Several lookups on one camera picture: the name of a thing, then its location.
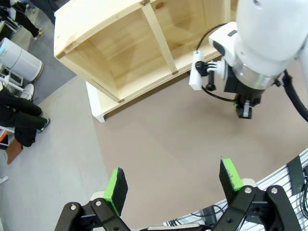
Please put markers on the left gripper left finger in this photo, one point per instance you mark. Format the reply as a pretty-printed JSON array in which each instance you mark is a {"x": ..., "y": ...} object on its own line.
[{"x": 113, "y": 190}]

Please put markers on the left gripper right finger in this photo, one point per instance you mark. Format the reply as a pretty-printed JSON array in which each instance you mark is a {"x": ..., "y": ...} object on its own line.
[{"x": 231, "y": 180}]

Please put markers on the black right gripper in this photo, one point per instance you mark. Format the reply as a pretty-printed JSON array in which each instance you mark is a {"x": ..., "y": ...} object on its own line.
[{"x": 245, "y": 93}]

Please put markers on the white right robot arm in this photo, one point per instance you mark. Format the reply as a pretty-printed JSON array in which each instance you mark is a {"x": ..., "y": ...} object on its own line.
[{"x": 262, "y": 33}]

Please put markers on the white shelf foot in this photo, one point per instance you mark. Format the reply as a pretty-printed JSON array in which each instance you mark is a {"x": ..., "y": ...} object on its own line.
[{"x": 96, "y": 103}]

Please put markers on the brown cardboard piece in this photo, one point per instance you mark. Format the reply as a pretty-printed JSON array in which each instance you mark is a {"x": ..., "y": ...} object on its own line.
[{"x": 14, "y": 151}]

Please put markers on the seated person in black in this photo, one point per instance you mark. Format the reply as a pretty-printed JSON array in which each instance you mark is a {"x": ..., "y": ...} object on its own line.
[{"x": 19, "y": 115}]

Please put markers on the light wooden shelf unit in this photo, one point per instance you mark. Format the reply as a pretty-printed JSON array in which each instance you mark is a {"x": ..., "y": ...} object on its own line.
[{"x": 115, "y": 43}]

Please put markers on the white air purifier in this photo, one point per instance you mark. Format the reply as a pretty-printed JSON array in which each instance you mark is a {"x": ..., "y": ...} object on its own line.
[{"x": 21, "y": 62}]

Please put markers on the standing person in black trousers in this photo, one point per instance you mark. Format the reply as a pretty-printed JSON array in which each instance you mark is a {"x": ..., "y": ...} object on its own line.
[{"x": 26, "y": 16}]

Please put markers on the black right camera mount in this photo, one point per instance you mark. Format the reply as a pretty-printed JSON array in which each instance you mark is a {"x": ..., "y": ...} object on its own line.
[{"x": 207, "y": 67}]

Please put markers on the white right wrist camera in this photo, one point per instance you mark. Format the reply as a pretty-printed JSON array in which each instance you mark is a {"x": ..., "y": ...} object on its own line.
[{"x": 197, "y": 72}]

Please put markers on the black rail bracket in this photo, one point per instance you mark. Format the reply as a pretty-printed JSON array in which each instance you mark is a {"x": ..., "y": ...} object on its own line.
[{"x": 295, "y": 174}]

